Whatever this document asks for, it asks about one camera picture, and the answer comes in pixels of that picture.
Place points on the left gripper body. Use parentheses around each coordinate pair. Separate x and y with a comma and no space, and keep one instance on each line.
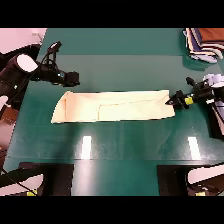
(72,79)

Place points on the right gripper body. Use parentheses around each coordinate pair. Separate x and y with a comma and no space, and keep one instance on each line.
(182,99)

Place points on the peach shirt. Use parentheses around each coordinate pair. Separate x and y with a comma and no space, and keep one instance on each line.
(133,106)

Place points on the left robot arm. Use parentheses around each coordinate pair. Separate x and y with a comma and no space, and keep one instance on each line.
(20,71)

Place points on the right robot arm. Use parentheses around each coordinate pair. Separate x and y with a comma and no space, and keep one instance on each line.
(206,90)

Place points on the heap of clothes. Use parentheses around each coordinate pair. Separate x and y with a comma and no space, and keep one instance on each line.
(200,50)

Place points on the brown garment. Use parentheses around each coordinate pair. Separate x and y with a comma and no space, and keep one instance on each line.
(213,35)

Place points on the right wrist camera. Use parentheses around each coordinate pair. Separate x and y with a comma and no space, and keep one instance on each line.
(191,81)

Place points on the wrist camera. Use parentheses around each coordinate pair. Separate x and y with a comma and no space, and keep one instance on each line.
(191,81)
(53,48)

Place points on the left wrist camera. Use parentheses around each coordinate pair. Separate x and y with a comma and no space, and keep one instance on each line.
(53,48)

